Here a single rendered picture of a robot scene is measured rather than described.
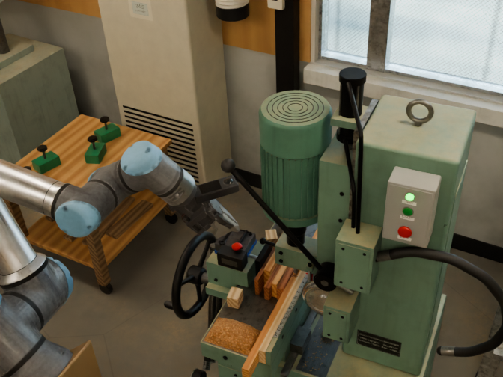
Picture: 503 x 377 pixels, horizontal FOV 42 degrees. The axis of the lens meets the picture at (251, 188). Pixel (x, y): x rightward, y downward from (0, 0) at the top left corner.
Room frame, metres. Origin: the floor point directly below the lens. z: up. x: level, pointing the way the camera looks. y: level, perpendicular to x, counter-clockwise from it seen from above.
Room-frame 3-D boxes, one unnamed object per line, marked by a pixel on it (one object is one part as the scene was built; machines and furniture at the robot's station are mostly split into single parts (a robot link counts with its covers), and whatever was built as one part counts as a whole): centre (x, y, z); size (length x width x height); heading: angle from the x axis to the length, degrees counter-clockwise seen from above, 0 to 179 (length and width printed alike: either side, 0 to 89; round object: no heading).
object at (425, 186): (1.08, -0.34, 1.40); 0.10 x 0.06 x 0.16; 64
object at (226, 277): (1.44, 0.06, 0.91); 0.15 x 0.14 x 0.09; 154
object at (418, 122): (1.22, -0.38, 1.55); 0.06 x 0.02 x 0.07; 64
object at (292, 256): (1.34, -0.13, 1.03); 0.14 x 0.07 x 0.09; 64
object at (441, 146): (1.23, -0.38, 1.16); 0.22 x 0.22 x 0.72; 64
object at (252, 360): (1.33, -0.10, 0.92); 0.67 x 0.02 x 0.04; 154
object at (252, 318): (1.40, -0.02, 0.87); 0.61 x 0.30 x 0.06; 154
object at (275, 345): (1.34, -0.15, 0.93); 0.60 x 0.02 x 0.06; 154
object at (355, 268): (1.12, -0.24, 1.23); 0.09 x 0.08 x 0.15; 64
